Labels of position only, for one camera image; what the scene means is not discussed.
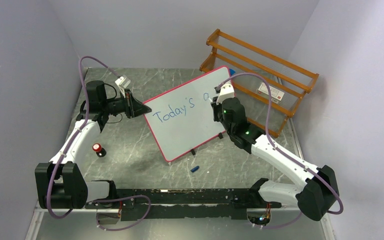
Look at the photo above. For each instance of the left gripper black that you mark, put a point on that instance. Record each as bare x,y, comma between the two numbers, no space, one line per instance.
132,107

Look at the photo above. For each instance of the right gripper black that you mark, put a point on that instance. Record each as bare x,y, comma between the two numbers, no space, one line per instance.
215,107

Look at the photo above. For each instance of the whiteboard with pink frame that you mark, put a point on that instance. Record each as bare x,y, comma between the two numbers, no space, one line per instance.
182,118

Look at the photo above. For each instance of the blue marker cap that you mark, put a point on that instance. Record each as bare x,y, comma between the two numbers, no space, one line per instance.
194,169

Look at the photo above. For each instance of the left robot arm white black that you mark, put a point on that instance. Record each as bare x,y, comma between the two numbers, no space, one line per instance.
60,181

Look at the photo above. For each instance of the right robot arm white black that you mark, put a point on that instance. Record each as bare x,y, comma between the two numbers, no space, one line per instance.
314,190

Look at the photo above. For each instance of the blue eraser on shelf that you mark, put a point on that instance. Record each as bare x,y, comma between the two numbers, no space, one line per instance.
232,72

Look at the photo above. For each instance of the orange wooden shelf rack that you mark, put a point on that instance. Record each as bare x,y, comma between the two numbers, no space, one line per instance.
254,66

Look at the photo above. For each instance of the white labelled box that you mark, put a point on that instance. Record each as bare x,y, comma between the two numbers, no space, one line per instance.
276,94

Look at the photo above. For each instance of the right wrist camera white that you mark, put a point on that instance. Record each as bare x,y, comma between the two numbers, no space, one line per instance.
226,92

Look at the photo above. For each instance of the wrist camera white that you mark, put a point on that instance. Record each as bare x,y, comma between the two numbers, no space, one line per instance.
122,83
226,92

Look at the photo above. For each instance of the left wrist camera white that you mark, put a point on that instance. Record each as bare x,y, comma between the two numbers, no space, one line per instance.
122,83

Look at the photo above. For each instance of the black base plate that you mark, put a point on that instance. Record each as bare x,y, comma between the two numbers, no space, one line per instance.
233,203

